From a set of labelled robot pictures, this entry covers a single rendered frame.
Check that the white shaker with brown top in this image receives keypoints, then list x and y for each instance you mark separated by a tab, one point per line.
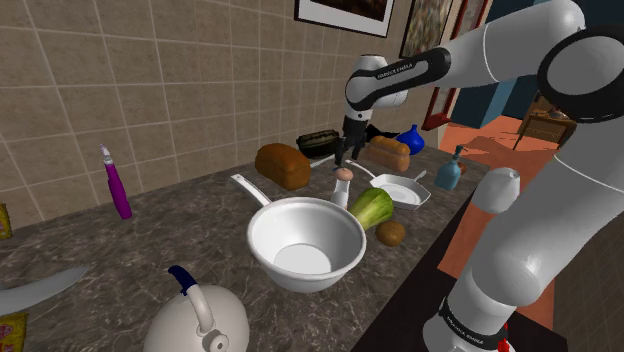
340	194

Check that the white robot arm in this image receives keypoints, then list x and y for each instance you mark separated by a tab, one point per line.
526	244

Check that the brown potato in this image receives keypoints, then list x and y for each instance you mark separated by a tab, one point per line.
390	233

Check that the blue vase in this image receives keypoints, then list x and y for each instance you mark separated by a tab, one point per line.
412	140

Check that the yellow box with red print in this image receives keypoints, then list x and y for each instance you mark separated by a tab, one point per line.
12	334

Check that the purple peeler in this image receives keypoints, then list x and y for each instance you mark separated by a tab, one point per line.
118	192

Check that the white square pan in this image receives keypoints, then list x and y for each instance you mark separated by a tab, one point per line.
402	192

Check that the wooden side table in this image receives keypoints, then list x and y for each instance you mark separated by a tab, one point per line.
541	124

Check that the dark robot stand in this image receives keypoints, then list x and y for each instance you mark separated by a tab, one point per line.
404	322

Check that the dark brown bread loaf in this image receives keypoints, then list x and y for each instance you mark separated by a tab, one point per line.
282	166

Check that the light blue bottle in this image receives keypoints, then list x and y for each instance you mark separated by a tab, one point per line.
447	175

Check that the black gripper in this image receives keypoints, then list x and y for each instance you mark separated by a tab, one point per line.
354	129

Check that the small yellow box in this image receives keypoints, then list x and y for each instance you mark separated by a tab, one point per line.
4	222

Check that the black toaster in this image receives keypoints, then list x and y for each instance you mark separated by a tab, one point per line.
317	141

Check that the flat black object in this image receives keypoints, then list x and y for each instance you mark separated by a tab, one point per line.
380	131

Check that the dark framed wall picture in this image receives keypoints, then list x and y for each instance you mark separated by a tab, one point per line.
426	24

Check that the grey knife blade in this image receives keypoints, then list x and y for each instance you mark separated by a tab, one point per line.
34	290

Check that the green lettuce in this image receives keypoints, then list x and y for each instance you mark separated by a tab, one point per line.
373	207

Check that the white framed wall picture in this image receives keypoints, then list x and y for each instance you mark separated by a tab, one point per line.
346	12

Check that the large white saucepan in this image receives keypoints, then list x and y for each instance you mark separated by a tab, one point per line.
307	234

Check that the red door frame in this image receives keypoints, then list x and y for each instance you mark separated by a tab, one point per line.
431	114

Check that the light brown bread loaf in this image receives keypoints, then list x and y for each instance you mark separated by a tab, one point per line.
389	153

